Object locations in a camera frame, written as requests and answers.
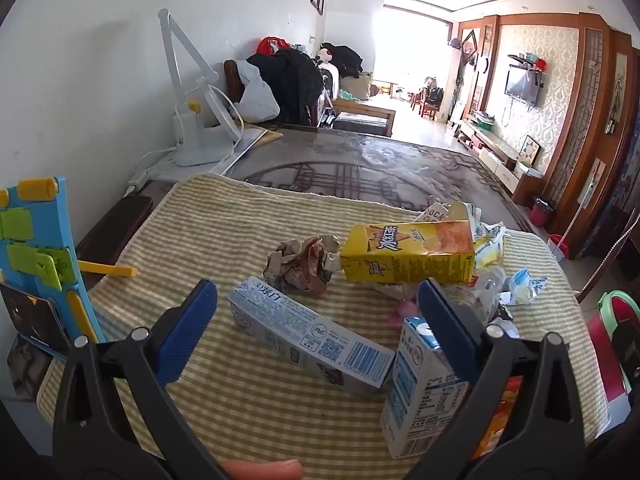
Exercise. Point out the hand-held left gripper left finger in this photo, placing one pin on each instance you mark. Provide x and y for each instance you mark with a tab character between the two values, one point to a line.
182	335

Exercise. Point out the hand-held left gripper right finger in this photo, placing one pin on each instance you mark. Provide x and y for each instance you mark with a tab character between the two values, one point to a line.
450	330

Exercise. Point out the yellow iced tea carton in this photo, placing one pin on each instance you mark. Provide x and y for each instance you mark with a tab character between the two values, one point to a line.
400	255

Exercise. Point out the brown paper ball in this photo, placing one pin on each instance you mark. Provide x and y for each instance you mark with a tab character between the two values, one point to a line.
300	265

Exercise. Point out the person's left hand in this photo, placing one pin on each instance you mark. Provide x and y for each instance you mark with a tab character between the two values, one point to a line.
265	471

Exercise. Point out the pink plastic wrapper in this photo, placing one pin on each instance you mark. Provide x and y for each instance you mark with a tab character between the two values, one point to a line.
402	310

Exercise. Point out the blue white milk carton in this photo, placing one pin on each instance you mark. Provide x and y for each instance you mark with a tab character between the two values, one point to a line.
415	400

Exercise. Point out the crumpled blue white wrapper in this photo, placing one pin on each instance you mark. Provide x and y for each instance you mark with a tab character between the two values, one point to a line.
520	282

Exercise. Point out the crumpled white yellow wrapper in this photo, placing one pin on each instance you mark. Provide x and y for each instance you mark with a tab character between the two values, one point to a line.
490	245

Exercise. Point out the orange snack packet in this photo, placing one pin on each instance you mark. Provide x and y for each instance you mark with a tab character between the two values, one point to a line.
502	410

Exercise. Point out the yellow plastic stick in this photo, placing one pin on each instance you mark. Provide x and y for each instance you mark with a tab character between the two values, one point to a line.
107	268

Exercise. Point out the yellow white striped cloth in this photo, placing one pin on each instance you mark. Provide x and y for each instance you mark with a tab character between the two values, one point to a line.
200	235

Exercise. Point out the blue white toothpaste box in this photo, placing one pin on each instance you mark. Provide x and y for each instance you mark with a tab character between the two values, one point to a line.
300	330

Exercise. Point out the pink strawberry biscuit box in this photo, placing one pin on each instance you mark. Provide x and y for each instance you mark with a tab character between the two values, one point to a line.
435	212

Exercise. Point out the dark red case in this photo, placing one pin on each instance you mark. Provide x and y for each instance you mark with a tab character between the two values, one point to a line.
115	225

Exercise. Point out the red bucket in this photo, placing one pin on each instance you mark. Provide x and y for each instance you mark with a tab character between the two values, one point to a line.
559	247

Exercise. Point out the red waste bin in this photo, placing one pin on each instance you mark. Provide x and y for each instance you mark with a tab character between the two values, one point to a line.
541	212

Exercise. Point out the black phone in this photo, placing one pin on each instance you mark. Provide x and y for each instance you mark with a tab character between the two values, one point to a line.
30	315

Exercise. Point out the red green plastic stool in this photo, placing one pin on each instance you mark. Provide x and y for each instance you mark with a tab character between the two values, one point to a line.
605	340

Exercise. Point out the printed paper sheet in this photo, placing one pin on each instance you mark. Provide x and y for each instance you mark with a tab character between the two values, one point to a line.
27	370

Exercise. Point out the white power strip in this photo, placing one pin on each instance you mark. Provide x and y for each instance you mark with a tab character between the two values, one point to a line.
150	170

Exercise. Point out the dark wooden chair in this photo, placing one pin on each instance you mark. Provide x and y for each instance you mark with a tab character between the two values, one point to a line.
607	267

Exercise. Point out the blue plastic stand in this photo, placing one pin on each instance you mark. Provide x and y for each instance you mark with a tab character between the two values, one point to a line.
55	220

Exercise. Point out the long television cabinet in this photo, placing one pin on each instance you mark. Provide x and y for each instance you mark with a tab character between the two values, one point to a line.
492	155

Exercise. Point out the white desk lamp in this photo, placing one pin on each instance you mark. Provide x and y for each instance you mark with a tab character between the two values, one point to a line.
200	145

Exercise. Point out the framed patchwork picture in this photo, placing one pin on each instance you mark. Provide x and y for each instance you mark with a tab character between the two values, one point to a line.
530	151

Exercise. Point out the white flat board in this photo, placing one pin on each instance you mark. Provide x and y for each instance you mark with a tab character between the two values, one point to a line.
247	147

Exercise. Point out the wooden dining chairs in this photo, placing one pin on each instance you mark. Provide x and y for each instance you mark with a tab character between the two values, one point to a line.
429	100

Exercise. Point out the wooden sofa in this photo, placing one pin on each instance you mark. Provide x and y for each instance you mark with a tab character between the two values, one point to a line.
367	110

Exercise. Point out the white plastic bag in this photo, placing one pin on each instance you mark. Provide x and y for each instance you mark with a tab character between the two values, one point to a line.
257	95

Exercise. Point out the black clothes pile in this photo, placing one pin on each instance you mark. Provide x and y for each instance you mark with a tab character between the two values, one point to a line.
290	80

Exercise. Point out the black clothes on sofa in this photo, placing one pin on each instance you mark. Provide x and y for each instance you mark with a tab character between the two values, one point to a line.
345	57

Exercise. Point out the red bag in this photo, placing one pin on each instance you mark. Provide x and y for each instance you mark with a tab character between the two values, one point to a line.
270	45

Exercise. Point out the wall television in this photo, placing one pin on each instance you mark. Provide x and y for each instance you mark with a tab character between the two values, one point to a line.
522	87

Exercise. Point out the wall shelf with items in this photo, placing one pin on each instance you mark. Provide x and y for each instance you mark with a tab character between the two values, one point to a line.
530	62

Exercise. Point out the diamond wall decoration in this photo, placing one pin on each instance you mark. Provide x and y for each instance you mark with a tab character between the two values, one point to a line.
469	42

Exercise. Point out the wall hanging scroll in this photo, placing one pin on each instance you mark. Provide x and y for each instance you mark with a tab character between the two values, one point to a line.
620	90

